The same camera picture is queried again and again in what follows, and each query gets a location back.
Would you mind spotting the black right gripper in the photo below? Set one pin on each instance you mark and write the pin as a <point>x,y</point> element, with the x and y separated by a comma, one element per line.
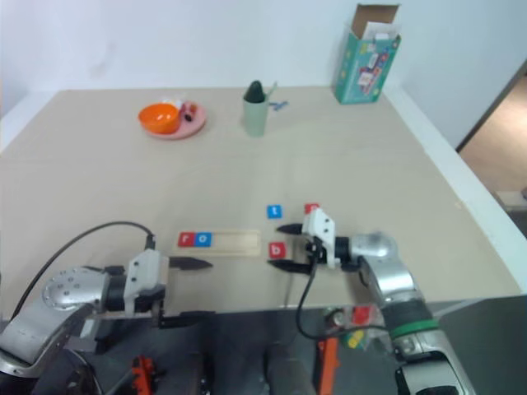
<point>315,249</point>

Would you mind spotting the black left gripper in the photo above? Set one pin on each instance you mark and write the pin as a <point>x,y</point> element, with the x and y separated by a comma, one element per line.
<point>153,299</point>

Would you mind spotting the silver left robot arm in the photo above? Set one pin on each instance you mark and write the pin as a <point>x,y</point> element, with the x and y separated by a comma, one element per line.
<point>62,293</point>

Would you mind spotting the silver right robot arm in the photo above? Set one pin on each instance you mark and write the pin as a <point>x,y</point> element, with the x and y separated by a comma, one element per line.
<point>391,280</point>

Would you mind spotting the red letter b block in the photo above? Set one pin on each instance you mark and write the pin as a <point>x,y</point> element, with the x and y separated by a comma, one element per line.
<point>277,249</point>

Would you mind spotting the blue letter t block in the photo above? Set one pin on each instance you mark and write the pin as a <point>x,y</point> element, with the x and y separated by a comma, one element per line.
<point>275,211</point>

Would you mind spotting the red letter o block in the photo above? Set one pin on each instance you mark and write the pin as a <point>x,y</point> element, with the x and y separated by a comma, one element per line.
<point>309,207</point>

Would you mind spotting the red letter r block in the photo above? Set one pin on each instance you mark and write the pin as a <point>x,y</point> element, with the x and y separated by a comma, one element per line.
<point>187,239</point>

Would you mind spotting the blue letter o block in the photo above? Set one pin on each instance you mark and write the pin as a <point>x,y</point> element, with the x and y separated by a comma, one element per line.
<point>203,239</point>

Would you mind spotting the long wooden tray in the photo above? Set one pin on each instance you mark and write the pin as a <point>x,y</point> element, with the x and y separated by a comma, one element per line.
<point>234,243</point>

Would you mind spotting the clear bag of blocks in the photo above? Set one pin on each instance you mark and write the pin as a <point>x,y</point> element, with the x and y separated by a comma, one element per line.
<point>358,319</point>

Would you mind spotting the orange and black tool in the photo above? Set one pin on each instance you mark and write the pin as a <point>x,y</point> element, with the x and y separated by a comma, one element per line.
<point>144,372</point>

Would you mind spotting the orange metal bar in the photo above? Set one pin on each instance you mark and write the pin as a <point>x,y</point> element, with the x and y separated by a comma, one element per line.
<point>328,366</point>

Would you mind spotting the pale green cup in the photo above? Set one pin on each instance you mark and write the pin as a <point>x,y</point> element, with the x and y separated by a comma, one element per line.
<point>254,119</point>

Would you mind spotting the small blue scissors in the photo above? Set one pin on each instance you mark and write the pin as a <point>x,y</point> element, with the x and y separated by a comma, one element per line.
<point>279,105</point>

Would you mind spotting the pink round plate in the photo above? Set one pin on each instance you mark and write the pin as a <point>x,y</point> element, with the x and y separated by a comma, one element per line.
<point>193,125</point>

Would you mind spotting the pale green stick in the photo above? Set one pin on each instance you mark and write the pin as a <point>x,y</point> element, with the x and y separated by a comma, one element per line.
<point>271,89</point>

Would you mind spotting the dark green avocado toy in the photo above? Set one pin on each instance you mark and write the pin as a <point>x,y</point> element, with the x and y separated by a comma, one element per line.
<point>254,91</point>

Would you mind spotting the small red and black toy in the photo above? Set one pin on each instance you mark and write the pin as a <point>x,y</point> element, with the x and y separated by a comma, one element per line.
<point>189,111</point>

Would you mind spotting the orange plastic bowl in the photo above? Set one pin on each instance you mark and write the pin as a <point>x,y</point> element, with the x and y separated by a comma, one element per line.
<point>158,117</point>

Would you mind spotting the small white item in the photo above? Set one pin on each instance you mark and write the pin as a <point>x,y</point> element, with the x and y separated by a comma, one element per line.
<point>171,100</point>

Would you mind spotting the green cardboard toy box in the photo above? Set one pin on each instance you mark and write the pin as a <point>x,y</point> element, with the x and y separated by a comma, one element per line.
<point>362,70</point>

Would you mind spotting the white papers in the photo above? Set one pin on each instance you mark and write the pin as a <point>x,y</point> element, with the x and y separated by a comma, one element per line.
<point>381,31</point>

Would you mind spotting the brown door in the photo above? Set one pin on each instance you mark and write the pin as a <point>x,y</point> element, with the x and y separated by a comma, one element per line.
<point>500,107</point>

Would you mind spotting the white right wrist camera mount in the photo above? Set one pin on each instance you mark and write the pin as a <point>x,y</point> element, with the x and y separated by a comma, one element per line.
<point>319,224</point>

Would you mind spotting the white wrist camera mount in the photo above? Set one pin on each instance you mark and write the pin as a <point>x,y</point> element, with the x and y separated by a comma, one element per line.
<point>144,267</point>
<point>319,224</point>

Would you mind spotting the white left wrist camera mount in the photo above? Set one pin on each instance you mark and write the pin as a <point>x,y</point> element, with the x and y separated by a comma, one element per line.
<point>144,267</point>

